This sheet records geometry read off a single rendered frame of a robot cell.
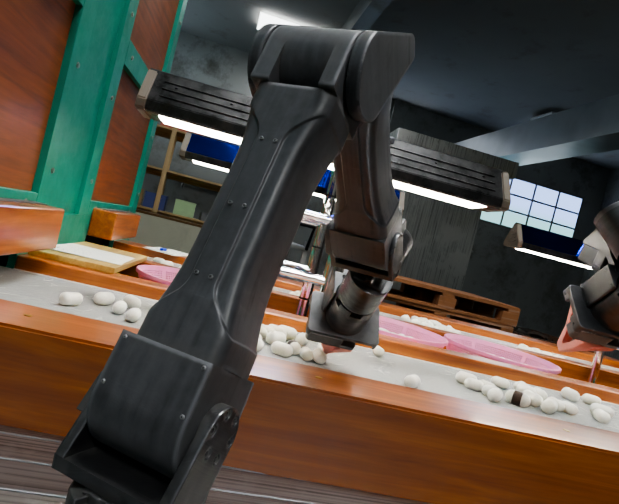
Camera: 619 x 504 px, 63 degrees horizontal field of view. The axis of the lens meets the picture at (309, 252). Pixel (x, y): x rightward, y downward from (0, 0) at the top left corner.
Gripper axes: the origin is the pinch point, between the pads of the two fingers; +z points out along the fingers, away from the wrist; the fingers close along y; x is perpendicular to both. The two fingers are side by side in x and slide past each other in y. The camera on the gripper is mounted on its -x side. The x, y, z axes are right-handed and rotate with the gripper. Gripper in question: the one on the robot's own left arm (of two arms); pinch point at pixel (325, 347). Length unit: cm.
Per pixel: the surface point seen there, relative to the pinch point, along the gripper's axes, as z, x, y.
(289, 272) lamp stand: 11.8, -21.2, 5.7
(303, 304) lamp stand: 35.2, -30.7, -2.5
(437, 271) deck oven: 328, -314, -202
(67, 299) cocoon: -1.1, 2.6, 37.5
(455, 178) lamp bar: -17.1, -26.6, -14.9
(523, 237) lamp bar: 25, -64, -62
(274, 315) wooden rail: 12.6, -11.3, 7.0
